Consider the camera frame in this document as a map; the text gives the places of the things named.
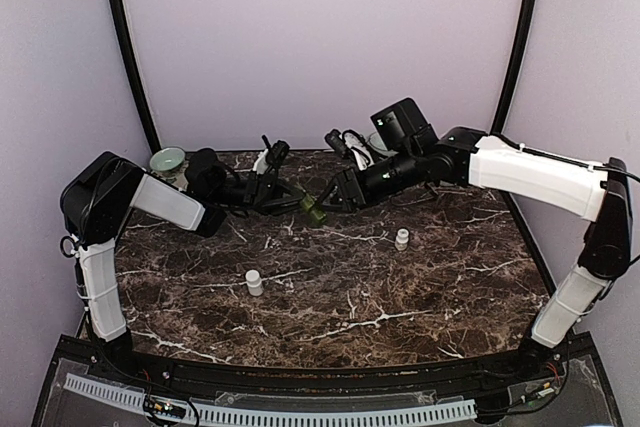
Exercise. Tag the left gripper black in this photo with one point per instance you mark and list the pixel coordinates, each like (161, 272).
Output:
(264, 192)

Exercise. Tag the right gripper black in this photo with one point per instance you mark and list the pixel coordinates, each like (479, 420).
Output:
(348, 178)

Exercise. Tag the green weekly pill organizer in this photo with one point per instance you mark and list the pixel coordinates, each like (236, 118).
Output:
(312, 209)

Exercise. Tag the white pill bottle front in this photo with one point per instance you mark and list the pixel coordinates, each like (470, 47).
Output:
(254, 283)

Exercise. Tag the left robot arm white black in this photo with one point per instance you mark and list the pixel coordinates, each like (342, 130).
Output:
(97, 205)

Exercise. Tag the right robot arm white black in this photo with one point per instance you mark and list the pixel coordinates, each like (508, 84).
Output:
(595, 192)

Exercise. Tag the pale green bowl right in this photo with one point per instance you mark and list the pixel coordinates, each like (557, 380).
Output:
(375, 142)

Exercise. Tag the pale green bowl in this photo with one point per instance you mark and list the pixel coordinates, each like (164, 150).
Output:
(167, 161)
(375, 142)

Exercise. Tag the pale green bowl left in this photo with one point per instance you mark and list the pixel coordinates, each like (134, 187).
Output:
(167, 161)

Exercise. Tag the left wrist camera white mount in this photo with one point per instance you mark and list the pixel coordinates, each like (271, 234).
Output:
(272, 157)

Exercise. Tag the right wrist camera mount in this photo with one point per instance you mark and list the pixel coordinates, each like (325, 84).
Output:
(349, 144)

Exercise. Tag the right black frame post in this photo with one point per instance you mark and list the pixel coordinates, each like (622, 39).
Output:
(516, 57)

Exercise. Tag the black frame post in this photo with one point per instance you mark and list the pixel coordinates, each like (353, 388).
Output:
(516, 57)
(129, 60)

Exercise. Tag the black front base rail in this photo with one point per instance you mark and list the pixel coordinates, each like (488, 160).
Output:
(494, 372)

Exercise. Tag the white slotted cable duct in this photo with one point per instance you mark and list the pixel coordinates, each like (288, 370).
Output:
(242, 410)

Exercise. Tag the left black frame post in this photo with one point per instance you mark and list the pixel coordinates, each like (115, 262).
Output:
(129, 60)

